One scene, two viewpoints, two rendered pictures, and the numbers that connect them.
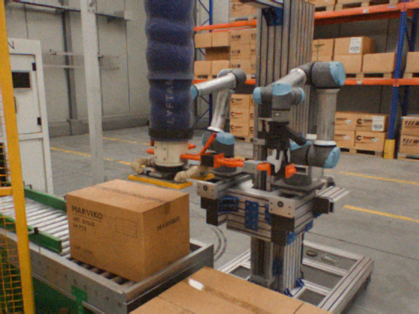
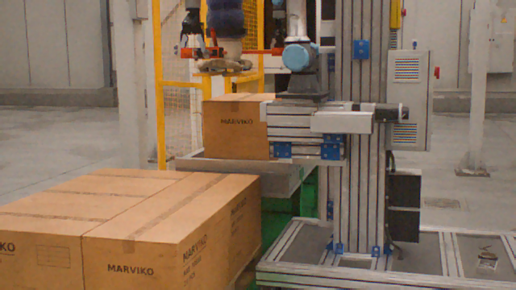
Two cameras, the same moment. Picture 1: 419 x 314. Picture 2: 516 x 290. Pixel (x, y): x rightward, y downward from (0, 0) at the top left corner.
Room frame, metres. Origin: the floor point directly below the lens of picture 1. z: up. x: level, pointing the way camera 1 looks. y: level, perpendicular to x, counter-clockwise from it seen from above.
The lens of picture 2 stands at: (0.84, -2.89, 1.23)
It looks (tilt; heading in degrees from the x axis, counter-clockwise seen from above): 9 degrees down; 67
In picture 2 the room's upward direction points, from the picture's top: 1 degrees counter-clockwise
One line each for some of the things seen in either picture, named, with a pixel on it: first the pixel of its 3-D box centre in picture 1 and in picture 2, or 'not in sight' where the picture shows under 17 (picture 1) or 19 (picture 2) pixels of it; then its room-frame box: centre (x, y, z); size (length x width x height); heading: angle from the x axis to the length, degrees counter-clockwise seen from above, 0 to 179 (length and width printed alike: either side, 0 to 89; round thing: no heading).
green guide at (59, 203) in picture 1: (60, 201); not in sight; (3.08, 1.22, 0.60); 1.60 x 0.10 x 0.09; 52
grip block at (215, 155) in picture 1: (212, 159); (213, 52); (1.78, -0.03, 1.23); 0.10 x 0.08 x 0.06; 146
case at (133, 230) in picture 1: (129, 225); (247, 128); (2.15, 0.46, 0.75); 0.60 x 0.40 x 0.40; 56
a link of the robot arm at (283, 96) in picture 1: (282, 96); not in sight; (1.59, -0.31, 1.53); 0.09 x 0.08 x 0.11; 142
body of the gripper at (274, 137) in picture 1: (277, 134); (193, 22); (1.60, -0.30, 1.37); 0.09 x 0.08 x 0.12; 55
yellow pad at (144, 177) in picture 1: (159, 177); (210, 71); (1.84, 0.23, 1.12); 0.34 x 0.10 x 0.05; 56
